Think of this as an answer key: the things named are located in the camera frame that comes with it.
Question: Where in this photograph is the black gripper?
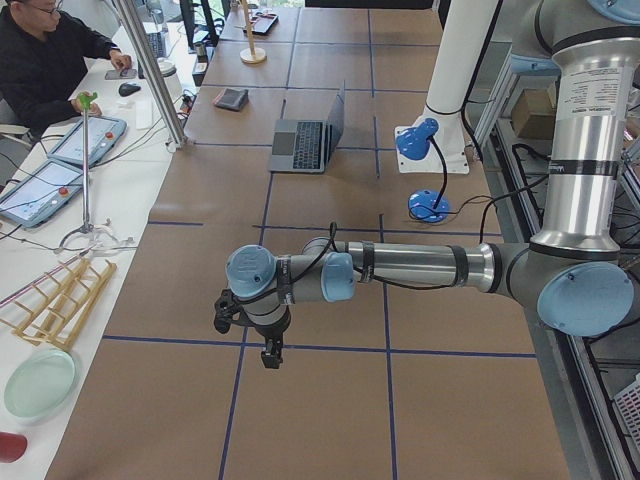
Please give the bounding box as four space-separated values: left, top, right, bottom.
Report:
213 289 291 369

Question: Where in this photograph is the grey laptop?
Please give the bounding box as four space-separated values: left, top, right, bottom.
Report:
268 82 346 174

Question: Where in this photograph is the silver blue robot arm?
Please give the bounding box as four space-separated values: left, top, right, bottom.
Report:
213 1 639 368

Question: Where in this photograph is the wooden dish rack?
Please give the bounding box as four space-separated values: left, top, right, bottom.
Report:
1 256 117 352

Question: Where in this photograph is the blue desk lamp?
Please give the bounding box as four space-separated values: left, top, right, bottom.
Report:
395 117 450 224

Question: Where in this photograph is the metal stand with green top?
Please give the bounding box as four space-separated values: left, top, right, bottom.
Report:
54 92 134 254

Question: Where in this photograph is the green glass plate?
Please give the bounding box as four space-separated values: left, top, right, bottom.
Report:
4 349 76 421

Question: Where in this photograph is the grey folded cloth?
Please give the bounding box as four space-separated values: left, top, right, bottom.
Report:
213 88 249 112

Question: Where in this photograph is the red cup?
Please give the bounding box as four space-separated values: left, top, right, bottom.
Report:
0 431 28 463

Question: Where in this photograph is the lower teach pendant tablet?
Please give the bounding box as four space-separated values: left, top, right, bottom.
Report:
1 160 83 228

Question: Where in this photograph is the teach pendant tablet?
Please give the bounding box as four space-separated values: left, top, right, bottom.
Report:
50 115 127 168
1 160 83 228

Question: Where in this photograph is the upper teach pendant tablet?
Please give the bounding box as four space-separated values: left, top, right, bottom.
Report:
50 115 127 168

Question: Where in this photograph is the wooden stand with round base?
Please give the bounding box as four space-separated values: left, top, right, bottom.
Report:
240 0 267 65

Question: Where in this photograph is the black computer mouse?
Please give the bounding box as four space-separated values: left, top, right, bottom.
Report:
118 82 141 97

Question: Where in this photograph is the black smartphone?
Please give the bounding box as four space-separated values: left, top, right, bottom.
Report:
105 69 138 80

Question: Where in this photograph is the cardboard box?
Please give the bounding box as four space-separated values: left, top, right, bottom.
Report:
511 89 556 140

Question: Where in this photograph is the aluminium frame post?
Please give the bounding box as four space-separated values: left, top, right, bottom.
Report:
115 0 188 153

